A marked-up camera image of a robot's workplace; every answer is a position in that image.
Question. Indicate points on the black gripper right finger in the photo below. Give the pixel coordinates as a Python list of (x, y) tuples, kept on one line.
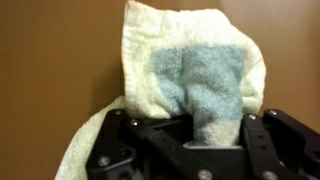
[(283, 150)]

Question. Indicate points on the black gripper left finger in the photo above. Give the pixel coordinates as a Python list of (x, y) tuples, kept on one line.
[(113, 150)]

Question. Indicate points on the white and blue towel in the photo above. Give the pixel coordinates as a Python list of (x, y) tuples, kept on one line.
[(186, 66)]

